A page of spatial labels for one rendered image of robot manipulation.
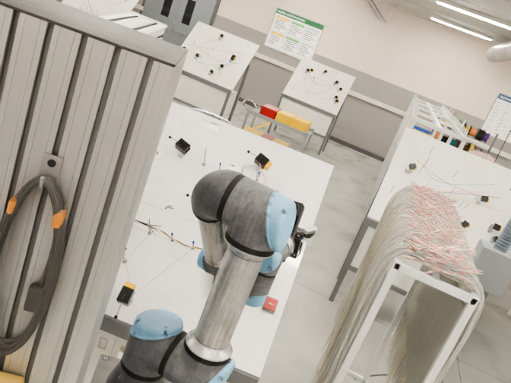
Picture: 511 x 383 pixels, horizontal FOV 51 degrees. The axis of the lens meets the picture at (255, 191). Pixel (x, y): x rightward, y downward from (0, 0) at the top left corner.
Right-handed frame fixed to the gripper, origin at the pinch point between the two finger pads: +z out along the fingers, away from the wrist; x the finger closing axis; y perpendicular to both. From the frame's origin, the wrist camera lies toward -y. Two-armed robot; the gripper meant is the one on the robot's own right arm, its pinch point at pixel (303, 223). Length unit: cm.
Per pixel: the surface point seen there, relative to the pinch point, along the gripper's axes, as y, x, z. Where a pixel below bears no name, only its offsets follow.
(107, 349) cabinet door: 80, -66, 6
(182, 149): 0, -71, 45
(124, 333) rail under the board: 68, -58, 3
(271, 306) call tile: 48, -11, 32
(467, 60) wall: -123, 9, 1136
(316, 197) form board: 9, -13, 72
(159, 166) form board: 11, -80, 44
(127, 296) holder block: 51, -59, 1
